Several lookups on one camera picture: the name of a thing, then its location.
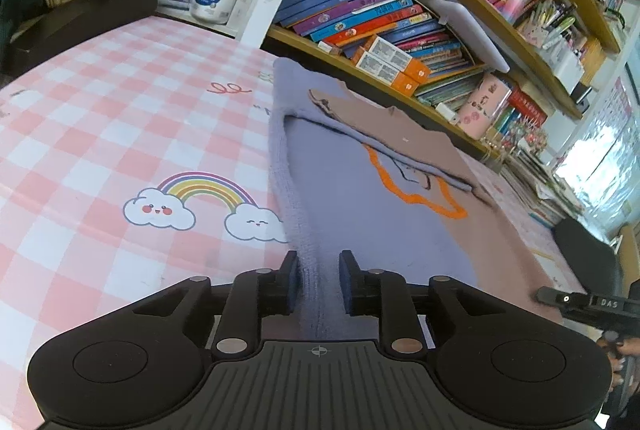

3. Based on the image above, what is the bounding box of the black chair back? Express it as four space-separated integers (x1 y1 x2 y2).
552 218 624 296

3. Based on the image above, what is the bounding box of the orange white box lower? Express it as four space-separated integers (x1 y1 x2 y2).
352 46 419 98

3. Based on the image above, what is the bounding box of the dark green garment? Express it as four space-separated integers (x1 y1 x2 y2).
0 0 49 58

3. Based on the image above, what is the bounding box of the wooden bookshelf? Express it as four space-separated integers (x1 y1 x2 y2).
259 0 637 162

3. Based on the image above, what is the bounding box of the purple and pink sweater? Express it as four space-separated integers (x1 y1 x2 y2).
269 58 560 340

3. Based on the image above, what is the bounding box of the stack of magazines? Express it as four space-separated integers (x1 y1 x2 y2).
500 148 584 228

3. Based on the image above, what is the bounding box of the pink cartoon cup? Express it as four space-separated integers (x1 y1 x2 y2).
458 72 511 141

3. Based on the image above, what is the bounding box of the orange white box upper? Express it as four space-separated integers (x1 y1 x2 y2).
363 36 431 84

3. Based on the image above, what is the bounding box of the orange white box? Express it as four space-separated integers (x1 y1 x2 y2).
352 46 419 98
363 36 431 84

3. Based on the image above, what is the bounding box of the pink checkered table mat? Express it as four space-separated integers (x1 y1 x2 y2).
0 15 591 430

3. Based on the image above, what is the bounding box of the row of colourful books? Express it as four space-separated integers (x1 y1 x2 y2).
271 0 484 106

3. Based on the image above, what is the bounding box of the person's right hand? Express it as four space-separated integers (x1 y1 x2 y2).
597 330 639 398

